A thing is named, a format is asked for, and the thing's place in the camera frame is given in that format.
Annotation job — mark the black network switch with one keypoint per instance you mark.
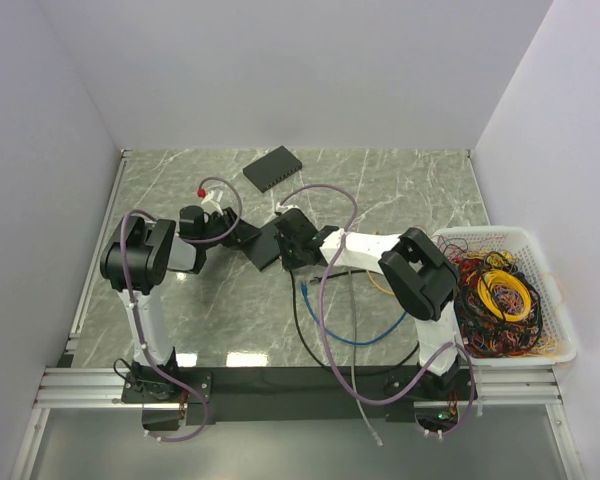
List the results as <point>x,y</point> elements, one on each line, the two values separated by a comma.
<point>264,250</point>

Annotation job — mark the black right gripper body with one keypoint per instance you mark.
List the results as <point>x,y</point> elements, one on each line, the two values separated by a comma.
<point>290,255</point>

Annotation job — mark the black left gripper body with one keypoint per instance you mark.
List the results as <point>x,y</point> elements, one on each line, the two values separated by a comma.
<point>219,222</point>

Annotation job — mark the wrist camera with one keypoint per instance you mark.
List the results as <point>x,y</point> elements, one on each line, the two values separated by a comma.
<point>215,199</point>
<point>290,219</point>

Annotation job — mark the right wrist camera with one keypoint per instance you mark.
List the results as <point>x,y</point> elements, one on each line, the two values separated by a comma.
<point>290,219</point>

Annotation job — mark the dark network switch far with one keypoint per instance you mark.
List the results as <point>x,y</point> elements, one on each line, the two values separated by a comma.
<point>272,168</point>

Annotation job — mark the white plastic basket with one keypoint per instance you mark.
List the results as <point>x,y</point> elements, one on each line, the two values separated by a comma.
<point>509,312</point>

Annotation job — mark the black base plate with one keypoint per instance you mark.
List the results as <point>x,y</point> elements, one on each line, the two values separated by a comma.
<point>294,393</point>

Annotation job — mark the aluminium rail frame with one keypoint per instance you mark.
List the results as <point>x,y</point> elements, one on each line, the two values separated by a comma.
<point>232,315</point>

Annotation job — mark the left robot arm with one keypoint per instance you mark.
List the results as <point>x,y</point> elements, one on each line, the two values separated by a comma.
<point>136,260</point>

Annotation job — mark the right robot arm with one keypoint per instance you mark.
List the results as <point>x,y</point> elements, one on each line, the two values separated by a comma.
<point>421,278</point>

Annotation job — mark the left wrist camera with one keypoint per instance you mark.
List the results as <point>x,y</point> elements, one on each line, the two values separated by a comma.
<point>215,199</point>

